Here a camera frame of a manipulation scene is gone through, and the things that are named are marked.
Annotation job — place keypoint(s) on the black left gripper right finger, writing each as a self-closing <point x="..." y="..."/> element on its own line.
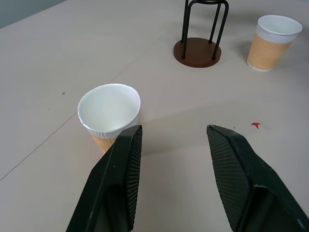
<point x="243" y="178"/>

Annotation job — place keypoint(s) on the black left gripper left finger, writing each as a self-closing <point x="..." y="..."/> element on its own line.
<point x="113" y="178"/>

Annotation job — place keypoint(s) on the orange white ribbed paper cup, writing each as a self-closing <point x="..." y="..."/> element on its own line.
<point x="109" y="111"/>
<point x="271" y="43"/>

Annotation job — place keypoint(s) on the small red scrap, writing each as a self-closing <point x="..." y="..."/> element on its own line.
<point x="256" y="125"/>

